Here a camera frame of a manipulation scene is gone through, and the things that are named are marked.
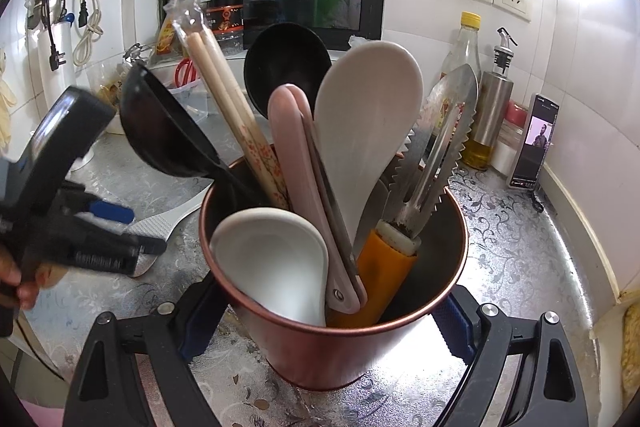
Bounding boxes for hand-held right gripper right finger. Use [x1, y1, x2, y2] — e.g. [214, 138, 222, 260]
[431, 284, 591, 427]

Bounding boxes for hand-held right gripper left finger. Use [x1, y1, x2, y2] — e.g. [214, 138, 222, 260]
[62, 279, 223, 427]

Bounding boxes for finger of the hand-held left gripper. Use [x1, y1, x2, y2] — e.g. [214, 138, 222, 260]
[50, 227, 168, 275]
[30, 86, 136, 227]

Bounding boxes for textured white rice paddle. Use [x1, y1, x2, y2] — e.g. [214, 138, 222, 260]
[122, 207, 206, 278]

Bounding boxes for orange handled peeler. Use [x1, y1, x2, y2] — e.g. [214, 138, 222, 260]
[327, 63, 479, 328]

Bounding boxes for wide white soup spoon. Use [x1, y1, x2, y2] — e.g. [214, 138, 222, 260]
[209, 207, 331, 328]

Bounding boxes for red metal utensil holder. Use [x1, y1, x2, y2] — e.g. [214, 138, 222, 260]
[198, 152, 469, 392]

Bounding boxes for wooden chopsticks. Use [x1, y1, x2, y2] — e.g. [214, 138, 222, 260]
[163, 0, 293, 212]

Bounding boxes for pink handled utensil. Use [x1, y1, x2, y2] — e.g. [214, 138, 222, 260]
[267, 84, 368, 315]

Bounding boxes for smooth white rice paddle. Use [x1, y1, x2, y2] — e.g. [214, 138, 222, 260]
[313, 41, 426, 248]

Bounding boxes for black slotted ladle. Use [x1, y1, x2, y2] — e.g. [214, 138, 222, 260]
[243, 23, 333, 120]

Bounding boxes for person's left hand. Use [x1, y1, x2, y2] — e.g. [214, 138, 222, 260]
[0, 242, 66, 310]

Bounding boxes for yellowish rubber gloves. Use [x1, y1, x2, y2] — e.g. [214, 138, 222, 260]
[0, 49, 16, 148]

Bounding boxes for clear plastic container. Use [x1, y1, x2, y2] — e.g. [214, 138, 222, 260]
[167, 82, 210, 128]

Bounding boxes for crumpled foil packets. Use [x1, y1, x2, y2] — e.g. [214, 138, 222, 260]
[122, 43, 151, 65]

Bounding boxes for red scissors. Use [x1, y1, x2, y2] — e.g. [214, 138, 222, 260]
[174, 57, 201, 88]

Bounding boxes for pink cloth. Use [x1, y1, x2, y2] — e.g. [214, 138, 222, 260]
[20, 399, 66, 427]

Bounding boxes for yellowish sponge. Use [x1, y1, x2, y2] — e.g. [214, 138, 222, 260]
[620, 307, 640, 403]

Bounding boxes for orange packet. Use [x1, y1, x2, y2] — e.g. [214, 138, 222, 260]
[154, 14, 181, 58]

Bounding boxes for black smartphone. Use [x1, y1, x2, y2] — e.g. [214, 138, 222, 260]
[509, 93, 561, 190]

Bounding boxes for stainless steel oil dispenser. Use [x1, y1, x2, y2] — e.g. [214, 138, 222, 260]
[462, 28, 518, 172]

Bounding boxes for red lidded jar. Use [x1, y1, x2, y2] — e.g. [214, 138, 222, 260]
[492, 101, 530, 178]

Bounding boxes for black and red labelled jar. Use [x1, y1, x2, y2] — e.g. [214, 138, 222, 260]
[207, 0, 246, 52]

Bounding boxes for dark vinegar bottle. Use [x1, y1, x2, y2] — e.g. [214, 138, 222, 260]
[437, 12, 483, 148]

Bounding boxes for white coiled cable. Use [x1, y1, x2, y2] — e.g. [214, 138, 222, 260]
[72, 0, 103, 68]

